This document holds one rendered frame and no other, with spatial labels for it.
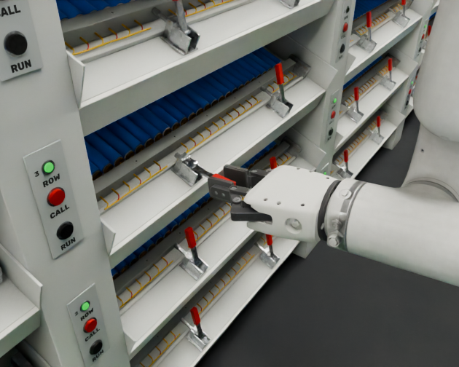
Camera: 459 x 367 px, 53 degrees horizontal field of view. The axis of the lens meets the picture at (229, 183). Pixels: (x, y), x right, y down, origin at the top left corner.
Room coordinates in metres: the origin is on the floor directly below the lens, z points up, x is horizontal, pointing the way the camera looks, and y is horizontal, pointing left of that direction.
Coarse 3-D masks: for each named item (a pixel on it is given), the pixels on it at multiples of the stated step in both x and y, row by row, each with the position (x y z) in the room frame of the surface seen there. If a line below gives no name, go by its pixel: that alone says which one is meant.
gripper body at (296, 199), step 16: (272, 176) 0.49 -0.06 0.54; (288, 176) 0.49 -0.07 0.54; (304, 176) 0.48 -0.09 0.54; (320, 176) 0.48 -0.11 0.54; (256, 192) 0.46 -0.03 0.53; (272, 192) 0.45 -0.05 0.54; (288, 192) 0.45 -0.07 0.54; (304, 192) 0.44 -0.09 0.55; (320, 192) 0.44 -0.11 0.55; (256, 208) 0.44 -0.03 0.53; (272, 208) 0.43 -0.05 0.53; (288, 208) 0.42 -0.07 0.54; (304, 208) 0.41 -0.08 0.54; (320, 208) 0.41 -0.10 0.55; (256, 224) 0.44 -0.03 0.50; (272, 224) 0.42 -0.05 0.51; (288, 224) 0.42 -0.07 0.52; (304, 224) 0.41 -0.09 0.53; (320, 224) 0.40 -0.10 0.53; (304, 240) 0.41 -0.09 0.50
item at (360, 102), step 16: (384, 64) 1.43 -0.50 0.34; (400, 64) 1.49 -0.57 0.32; (416, 64) 1.46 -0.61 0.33; (352, 80) 1.28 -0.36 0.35; (368, 80) 1.33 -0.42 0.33; (384, 80) 1.35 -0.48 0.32; (400, 80) 1.42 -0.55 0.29; (352, 96) 1.22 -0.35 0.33; (368, 96) 1.27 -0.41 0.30; (384, 96) 1.29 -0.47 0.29; (352, 112) 1.13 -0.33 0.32; (368, 112) 1.19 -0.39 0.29; (352, 128) 1.09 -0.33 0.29; (336, 144) 0.97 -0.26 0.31
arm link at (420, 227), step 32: (384, 192) 0.40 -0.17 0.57; (416, 192) 0.40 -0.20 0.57; (448, 192) 0.41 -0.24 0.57; (352, 224) 0.38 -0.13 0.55; (384, 224) 0.37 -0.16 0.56; (416, 224) 0.36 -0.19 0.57; (448, 224) 0.35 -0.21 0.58; (384, 256) 0.36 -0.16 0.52; (416, 256) 0.34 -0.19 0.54; (448, 256) 0.32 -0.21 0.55
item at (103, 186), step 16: (288, 64) 0.90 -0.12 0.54; (256, 80) 0.81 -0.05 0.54; (272, 80) 0.84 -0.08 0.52; (240, 96) 0.75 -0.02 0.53; (208, 112) 0.68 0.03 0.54; (224, 112) 0.71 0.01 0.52; (192, 128) 0.63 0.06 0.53; (160, 144) 0.58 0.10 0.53; (176, 144) 0.60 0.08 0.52; (128, 160) 0.53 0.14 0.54; (144, 160) 0.54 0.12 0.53; (112, 176) 0.50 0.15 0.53; (128, 176) 0.51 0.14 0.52; (96, 192) 0.47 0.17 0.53; (128, 192) 0.49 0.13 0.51
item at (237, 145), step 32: (320, 64) 0.91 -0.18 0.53; (256, 96) 0.80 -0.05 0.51; (288, 96) 0.83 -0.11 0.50; (320, 96) 0.88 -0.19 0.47; (256, 128) 0.71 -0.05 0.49; (288, 128) 0.80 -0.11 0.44; (160, 160) 0.58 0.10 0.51; (224, 160) 0.61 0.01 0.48; (160, 192) 0.52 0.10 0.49; (192, 192) 0.53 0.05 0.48; (128, 224) 0.45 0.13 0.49; (160, 224) 0.49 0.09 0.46
